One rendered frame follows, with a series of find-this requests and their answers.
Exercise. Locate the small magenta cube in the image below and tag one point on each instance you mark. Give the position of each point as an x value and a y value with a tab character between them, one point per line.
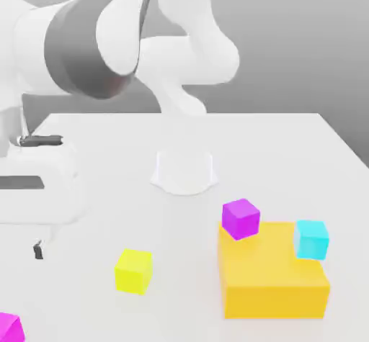
10	329

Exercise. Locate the large orange box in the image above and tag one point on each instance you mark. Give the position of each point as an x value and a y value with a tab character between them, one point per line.
274	281

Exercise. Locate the small yellow cube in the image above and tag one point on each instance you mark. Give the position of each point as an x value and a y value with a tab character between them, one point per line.
133	271

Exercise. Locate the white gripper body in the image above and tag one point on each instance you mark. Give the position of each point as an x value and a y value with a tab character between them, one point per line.
57	198

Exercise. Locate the small cyan cube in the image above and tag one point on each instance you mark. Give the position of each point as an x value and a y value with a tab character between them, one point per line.
312	239

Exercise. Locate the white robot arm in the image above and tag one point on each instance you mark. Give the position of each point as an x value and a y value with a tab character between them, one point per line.
184	59

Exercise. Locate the small purple cube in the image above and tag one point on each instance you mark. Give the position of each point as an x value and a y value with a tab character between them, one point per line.
240	218

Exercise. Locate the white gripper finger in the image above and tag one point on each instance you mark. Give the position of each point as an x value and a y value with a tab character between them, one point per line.
39	249

